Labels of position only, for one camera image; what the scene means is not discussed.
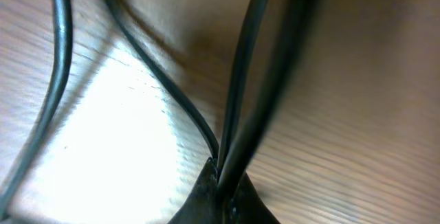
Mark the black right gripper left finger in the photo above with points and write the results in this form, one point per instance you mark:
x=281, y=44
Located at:
x=201, y=207

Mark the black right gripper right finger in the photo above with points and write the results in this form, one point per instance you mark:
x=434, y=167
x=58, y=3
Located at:
x=246, y=207

